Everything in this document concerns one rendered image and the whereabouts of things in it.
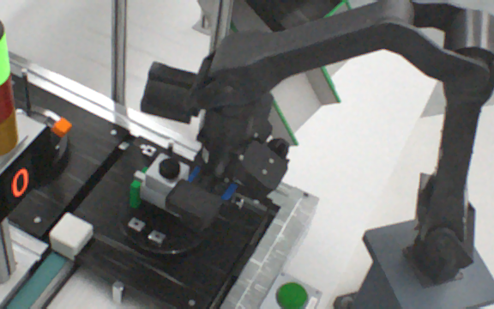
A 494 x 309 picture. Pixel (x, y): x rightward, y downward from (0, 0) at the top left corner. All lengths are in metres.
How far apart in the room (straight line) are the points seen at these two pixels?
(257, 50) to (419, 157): 0.70
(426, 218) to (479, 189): 0.53
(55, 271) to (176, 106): 0.35
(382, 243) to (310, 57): 0.35
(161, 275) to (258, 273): 0.14
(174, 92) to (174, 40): 0.68
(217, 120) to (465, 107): 0.27
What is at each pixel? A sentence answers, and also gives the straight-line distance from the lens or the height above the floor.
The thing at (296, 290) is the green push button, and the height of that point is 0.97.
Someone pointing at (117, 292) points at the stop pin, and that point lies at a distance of 1.09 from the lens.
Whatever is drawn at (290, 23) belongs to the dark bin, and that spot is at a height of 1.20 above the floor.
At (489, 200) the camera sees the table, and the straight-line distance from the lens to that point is 1.45.
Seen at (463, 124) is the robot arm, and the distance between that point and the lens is 0.84.
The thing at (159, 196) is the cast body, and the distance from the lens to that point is 1.06.
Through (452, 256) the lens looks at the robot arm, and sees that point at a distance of 0.98.
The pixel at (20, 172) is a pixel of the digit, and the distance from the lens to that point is 0.88.
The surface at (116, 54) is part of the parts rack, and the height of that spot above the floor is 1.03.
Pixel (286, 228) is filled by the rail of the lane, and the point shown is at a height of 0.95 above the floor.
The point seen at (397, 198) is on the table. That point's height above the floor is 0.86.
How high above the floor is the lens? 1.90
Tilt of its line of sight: 49 degrees down
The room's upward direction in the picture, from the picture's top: 11 degrees clockwise
